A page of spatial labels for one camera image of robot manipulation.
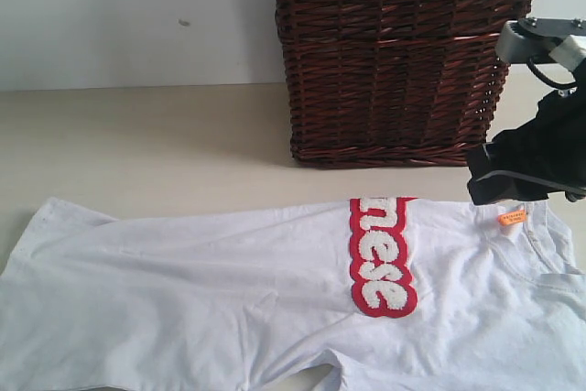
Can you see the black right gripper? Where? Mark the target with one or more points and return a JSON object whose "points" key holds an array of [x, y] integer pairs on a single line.
{"points": [[520, 164]]}

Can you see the white t-shirt with red logo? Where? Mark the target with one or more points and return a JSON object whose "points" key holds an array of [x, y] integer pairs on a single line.
{"points": [[392, 293]]}

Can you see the dark brown wicker basket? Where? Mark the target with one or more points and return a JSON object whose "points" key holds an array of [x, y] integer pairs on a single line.
{"points": [[378, 83]]}

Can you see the orange garment tag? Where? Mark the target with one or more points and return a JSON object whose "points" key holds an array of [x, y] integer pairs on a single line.
{"points": [[512, 218]]}

